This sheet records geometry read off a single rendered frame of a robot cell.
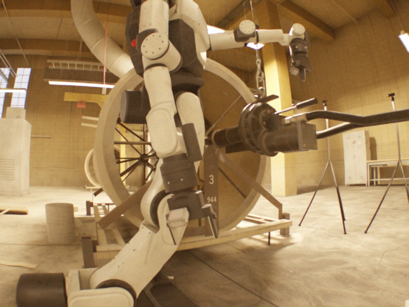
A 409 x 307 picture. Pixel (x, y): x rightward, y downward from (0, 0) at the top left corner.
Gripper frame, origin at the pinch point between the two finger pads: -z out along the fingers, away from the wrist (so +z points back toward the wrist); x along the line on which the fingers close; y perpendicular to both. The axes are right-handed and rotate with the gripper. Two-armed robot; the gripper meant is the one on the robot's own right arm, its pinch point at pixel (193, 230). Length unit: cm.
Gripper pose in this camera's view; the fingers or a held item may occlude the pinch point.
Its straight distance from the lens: 59.9
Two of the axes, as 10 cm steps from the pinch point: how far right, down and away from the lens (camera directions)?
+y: 2.4, 0.4, 9.7
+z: -2.5, -9.6, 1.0
